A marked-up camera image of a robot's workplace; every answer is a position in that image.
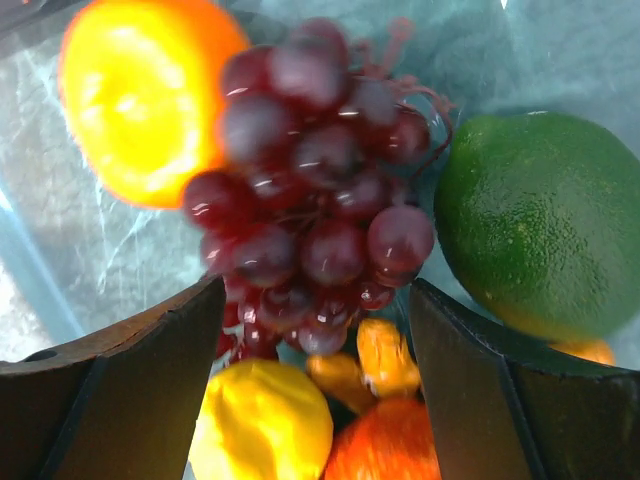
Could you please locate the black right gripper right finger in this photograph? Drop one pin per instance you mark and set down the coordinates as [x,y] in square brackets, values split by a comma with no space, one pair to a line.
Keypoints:
[505,406]

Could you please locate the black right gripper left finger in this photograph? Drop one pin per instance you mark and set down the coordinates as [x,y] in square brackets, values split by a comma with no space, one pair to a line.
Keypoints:
[120,403]

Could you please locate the red grape bunch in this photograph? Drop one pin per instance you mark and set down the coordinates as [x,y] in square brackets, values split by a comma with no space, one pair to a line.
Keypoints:
[312,219]

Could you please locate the yellow lumpy food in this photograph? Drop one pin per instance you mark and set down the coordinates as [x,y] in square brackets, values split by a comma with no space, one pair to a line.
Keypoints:
[261,419]

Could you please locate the orange pumpkin toy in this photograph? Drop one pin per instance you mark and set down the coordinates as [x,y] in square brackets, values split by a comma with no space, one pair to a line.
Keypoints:
[393,440]

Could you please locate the golden ginger root toy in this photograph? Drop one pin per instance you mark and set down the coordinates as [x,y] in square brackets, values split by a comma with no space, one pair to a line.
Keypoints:
[382,368]

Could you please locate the teal transparent plastic container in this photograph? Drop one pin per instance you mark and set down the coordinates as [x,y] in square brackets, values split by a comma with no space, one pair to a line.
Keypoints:
[85,261]

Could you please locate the green lime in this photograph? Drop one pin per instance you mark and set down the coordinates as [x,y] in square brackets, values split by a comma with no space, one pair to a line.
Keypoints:
[538,218]

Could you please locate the orange fruit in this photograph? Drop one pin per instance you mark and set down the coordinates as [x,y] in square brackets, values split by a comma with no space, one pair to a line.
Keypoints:
[139,81]

